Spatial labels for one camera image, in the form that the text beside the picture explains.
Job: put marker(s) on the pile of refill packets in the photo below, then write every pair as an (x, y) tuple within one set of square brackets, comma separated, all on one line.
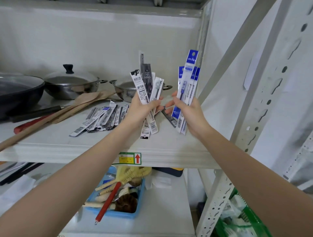
[(102, 118)]

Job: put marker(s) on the white perforated rack post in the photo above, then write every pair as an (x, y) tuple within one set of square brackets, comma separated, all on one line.
[(299, 161)]

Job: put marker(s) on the blue plastic basket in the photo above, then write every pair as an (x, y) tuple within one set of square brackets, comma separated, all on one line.
[(115, 213)]

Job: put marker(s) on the tall blue white refill packet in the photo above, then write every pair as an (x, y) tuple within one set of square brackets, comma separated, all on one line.
[(188, 78)]

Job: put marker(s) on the person's right thumb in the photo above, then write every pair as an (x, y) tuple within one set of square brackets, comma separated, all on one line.
[(178, 99)]

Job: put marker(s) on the dark blue yellow box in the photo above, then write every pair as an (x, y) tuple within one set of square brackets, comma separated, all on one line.
[(171, 171)]

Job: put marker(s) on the white plastic bag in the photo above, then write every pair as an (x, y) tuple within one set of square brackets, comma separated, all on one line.
[(157, 179)]

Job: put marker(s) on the black frying pan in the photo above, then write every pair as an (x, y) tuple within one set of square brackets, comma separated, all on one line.
[(17, 94)]

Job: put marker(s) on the small steel pot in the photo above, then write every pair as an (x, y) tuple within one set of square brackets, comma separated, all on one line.
[(123, 91)]

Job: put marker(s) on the glass lid with black knob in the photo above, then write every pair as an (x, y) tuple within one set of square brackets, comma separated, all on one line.
[(69, 78)]

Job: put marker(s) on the wooden spatula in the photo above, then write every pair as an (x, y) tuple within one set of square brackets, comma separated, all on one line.
[(61, 113), (80, 107)]

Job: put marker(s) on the person's right hand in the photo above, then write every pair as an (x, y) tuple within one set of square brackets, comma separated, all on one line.
[(194, 118)]

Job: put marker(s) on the white black-topped refill packet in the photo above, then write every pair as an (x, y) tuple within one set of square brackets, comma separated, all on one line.
[(139, 86)]

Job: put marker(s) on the person's right forearm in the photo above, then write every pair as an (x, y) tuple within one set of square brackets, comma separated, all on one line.
[(254, 185)]

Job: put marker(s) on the yellow green arrow label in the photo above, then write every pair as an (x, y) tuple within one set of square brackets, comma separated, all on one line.
[(130, 158)]

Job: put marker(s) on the clear plastic bags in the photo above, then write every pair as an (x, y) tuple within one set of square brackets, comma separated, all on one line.
[(16, 193)]

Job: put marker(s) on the green plastic basket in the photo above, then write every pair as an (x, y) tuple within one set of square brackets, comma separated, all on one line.
[(254, 221)]

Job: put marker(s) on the brown bristle brush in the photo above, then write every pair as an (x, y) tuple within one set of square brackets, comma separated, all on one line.
[(126, 204)]

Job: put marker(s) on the thin grey refill packet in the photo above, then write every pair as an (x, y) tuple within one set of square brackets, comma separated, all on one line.
[(141, 61)]

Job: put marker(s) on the clear pen refill packet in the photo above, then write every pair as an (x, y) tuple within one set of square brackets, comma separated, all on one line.
[(156, 88)]

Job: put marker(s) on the black pen refill packet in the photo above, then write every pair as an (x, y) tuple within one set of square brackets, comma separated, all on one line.
[(147, 78)]

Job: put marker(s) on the pale bristle wooden brush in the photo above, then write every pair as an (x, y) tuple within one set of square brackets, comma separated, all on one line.
[(129, 174)]

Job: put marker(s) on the black sticks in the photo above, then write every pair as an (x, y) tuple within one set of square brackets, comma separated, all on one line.
[(19, 172)]

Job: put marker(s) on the white metal shelf rack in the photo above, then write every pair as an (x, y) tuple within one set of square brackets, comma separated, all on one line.
[(259, 80)]

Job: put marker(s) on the dark flat refill packet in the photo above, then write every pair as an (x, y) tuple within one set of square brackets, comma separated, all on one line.
[(170, 118)]

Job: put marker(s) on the person's left hand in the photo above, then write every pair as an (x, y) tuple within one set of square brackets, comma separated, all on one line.
[(135, 112)]

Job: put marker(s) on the person's left thumb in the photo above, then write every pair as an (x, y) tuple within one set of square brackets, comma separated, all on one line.
[(154, 102)]

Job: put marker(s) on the person's left forearm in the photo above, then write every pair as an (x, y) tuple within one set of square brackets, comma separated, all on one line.
[(66, 180)]

